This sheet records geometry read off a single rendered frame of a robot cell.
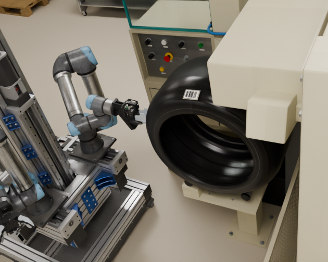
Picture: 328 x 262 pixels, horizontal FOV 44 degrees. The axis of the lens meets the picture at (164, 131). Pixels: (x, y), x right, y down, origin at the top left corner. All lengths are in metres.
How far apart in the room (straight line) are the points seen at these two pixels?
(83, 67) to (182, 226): 1.33
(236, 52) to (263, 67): 0.10
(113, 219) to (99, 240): 0.17
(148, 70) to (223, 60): 1.64
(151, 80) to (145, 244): 1.12
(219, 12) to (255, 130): 0.82
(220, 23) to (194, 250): 1.58
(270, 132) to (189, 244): 1.91
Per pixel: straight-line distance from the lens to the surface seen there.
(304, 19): 1.21
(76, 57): 2.22
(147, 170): 3.31
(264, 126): 0.99
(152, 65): 2.62
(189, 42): 2.39
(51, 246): 2.84
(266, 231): 2.81
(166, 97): 1.56
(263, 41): 1.12
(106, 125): 2.05
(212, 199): 1.98
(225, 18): 1.73
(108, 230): 2.74
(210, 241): 2.81
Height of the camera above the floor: 2.35
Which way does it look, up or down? 41 degrees down
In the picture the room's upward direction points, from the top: 15 degrees counter-clockwise
